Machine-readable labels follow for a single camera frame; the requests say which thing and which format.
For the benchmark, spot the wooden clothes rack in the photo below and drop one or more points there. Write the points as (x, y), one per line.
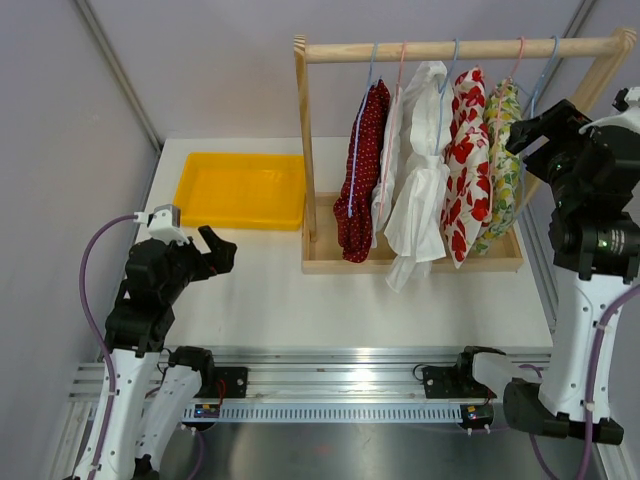
(320, 250)

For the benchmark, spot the white ruffled skirt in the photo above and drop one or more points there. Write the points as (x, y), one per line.
(413, 229)

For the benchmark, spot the blue wire hanger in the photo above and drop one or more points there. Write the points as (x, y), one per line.
(442, 91)
(530, 113)
(359, 116)

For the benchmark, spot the aluminium mounting rail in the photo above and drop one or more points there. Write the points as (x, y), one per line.
(334, 375)

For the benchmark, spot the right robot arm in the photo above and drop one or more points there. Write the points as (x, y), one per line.
(596, 257)

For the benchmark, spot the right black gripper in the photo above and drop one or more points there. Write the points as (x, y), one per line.
(565, 114)

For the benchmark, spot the red white-dotted skirt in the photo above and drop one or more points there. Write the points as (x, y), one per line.
(355, 235)

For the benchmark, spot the pink wire hanger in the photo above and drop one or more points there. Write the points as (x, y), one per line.
(517, 65)
(382, 201)

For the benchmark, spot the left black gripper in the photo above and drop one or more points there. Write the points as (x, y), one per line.
(221, 254)

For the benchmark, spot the red poppy print skirt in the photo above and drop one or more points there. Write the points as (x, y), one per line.
(467, 202)

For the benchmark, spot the white slotted cable duct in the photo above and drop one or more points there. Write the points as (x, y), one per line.
(427, 413)

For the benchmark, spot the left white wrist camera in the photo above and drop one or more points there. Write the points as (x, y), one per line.
(163, 224)

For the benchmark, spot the white plain skirt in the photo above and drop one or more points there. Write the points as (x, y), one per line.
(374, 242)

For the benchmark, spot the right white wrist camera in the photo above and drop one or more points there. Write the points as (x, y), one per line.
(626, 105)

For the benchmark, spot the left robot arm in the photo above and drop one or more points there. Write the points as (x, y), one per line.
(133, 421)

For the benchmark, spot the yellow plastic tray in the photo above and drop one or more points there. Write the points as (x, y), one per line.
(242, 191)

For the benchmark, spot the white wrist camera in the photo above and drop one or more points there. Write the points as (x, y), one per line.
(163, 224)
(626, 105)

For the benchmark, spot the lemon print skirt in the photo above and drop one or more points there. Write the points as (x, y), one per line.
(502, 111)

